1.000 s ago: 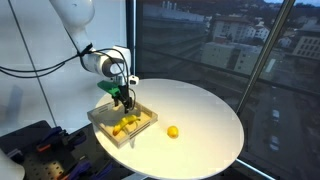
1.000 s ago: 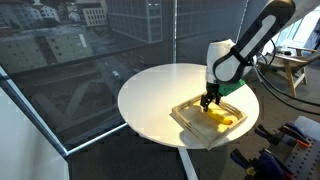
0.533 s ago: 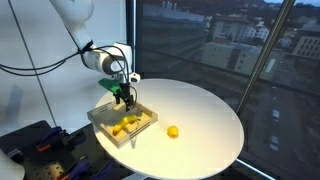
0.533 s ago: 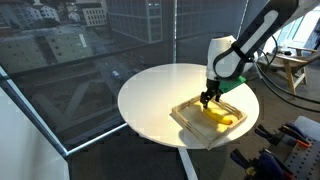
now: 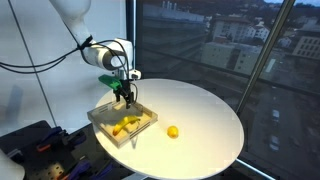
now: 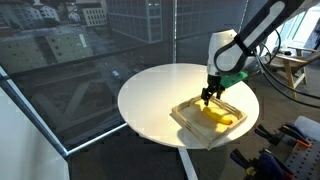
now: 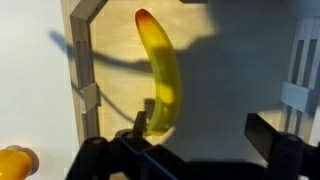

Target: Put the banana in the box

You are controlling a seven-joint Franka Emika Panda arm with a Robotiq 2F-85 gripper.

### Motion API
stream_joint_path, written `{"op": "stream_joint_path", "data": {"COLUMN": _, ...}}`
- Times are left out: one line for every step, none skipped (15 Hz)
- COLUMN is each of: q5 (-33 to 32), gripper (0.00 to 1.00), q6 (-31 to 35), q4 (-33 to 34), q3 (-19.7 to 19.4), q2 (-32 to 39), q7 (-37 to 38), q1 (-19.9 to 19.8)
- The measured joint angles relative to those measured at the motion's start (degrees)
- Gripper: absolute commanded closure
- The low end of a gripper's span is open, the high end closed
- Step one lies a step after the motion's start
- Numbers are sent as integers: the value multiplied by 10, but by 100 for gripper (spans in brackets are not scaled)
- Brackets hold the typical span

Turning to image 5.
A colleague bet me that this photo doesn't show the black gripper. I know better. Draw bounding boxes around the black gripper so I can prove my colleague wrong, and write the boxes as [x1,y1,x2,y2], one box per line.
[113,77,136,110]

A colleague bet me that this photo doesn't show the yellow banana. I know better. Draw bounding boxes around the yellow banana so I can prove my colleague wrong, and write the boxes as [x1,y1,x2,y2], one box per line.
[112,115,142,137]

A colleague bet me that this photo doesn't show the shallow wooden box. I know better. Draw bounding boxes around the shallow wooden box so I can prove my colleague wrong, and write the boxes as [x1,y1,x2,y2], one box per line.
[87,95,159,149]

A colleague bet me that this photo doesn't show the small yellow lemon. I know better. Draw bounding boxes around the small yellow lemon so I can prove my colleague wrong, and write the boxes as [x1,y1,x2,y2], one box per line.
[166,125,180,140]

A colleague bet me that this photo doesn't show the perforated metal board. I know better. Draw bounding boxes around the perforated metal board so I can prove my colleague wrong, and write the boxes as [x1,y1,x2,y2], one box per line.
[19,139,66,180]

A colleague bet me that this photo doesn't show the black workbench platform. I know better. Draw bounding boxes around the black workbench platform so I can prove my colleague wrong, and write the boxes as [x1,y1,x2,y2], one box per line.
[0,119,116,180]

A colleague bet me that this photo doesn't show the white rounded housing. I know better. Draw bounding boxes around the white rounded housing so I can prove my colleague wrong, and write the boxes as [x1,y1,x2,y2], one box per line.
[0,148,26,180]

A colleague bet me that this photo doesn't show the diagonal metal window pole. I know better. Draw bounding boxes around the diagonal metal window pole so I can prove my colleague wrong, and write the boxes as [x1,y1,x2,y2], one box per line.
[235,0,296,115]

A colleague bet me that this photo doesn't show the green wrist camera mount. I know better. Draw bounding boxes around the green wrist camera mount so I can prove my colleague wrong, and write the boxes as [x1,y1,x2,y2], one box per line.
[97,74,123,93]

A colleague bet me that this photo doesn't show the blue handled bar clamp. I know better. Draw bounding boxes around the blue handled bar clamp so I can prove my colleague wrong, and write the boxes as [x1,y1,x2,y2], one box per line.
[64,159,114,180]
[35,125,88,154]

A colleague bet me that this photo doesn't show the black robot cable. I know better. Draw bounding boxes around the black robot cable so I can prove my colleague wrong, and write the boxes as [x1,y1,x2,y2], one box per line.
[0,35,140,105]

